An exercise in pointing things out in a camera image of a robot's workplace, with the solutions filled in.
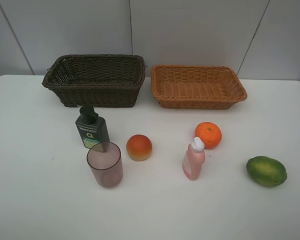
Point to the red orange peach fruit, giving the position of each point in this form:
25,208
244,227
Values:
139,147

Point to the pink lotion bottle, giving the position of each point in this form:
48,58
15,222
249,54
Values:
193,159

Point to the orange mandarin fruit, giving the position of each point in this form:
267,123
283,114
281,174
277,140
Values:
209,133

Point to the green papaya fruit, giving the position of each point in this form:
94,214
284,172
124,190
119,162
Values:
266,171

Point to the light orange wicker basket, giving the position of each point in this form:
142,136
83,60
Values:
196,87

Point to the dark green pump bottle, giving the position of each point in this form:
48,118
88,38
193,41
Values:
92,129

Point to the dark brown wicker basket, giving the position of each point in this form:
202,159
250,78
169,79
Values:
98,80

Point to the translucent purple plastic cup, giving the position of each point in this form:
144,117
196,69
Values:
105,162

